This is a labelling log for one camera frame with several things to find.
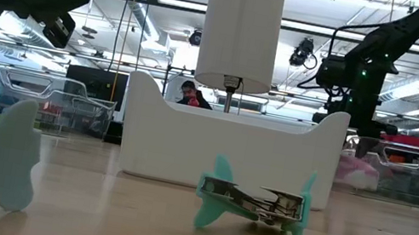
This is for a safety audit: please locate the teal staple remover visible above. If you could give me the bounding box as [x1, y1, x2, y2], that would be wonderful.
[188, 149, 321, 235]

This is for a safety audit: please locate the pink stapler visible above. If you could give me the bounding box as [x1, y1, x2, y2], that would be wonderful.
[333, 152, 383, 193]

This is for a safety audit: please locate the small orange item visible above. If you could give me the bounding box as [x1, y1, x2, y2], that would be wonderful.
[387, 153, 407, 165]

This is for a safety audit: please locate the red toolbox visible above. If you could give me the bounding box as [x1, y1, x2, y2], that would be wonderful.
[377, 129, 419, 149]

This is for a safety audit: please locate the dark pendant lamp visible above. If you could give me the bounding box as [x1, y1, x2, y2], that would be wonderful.
[78, 24, 99, 41]

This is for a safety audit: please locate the clear plastic bin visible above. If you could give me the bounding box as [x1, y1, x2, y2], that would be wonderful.
[0, 63, 121, 145]
[335, 132, 419, 208]

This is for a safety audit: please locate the black monitor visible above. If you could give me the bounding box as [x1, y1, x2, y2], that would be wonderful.
[61, 62, 130, 114]

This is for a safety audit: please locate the black ceiling spotlight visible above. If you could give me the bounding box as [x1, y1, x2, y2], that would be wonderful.
[187, 27, 204, 48]

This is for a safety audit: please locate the white poster board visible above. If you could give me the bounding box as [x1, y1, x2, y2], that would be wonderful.
[164, 73, 187, 104]

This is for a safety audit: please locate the person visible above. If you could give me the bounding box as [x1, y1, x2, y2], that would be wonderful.
[175, 78, 218, 111]

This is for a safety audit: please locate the white plastic bin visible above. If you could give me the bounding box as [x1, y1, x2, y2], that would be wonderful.
[112, 68, 353, 214]

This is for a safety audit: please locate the black hanging cable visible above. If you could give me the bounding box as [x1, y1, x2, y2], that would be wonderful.
[107, 0, 134, 75]
[133, 0, 156, 74]

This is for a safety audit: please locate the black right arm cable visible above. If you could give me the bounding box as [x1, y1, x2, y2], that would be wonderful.
[296, 9, 385, 102]

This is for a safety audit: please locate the black ceiling camera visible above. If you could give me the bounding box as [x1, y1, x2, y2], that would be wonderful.
[287, 35, 323, 72]

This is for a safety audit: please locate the ceiling light strip rail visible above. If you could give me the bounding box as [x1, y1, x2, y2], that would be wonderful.
[109, 0, 419, 55]

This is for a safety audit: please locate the black stand frame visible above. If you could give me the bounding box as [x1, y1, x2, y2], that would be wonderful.
[160, 64, 197, 102]

